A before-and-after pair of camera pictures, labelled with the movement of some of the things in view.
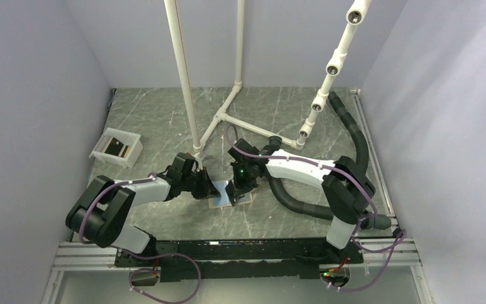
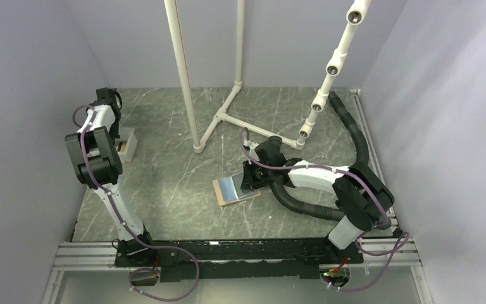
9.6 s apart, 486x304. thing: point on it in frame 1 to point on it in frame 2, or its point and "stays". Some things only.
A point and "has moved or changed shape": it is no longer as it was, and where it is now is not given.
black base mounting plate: (240, 259) stays
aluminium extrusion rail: (390, 253) stays
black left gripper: (207, 189) to (116, 132)
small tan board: (223, 202) has moved or changed shape
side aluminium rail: (371, 140) stays
